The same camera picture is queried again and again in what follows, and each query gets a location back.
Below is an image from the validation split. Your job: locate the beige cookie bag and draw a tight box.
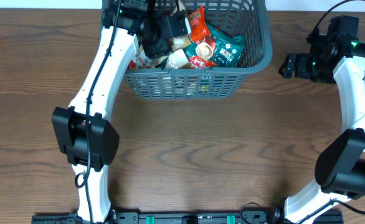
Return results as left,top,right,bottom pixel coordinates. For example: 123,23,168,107
130,37,192,69
164,49,189,69

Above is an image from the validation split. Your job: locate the orange spaghetti packet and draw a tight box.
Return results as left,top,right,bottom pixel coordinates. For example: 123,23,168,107
128,6,210,70

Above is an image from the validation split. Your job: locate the green Nescafe bag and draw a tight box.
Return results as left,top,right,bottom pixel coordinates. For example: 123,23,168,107
183,22,245,68

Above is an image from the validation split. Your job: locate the grey plastic basket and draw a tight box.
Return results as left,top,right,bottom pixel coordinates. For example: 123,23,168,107
101,0,273,100

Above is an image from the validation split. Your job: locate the teal wet wipes packet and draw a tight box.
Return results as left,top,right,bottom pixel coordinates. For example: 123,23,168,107
199,79,210,94

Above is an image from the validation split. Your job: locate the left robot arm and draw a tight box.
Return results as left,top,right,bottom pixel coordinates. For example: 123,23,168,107
52,1,173,223

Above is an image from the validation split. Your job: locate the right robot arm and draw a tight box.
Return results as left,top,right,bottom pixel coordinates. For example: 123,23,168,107
272,16,365,223

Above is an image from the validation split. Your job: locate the black mounting rail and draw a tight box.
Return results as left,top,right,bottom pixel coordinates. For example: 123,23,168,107
31,208,344,224

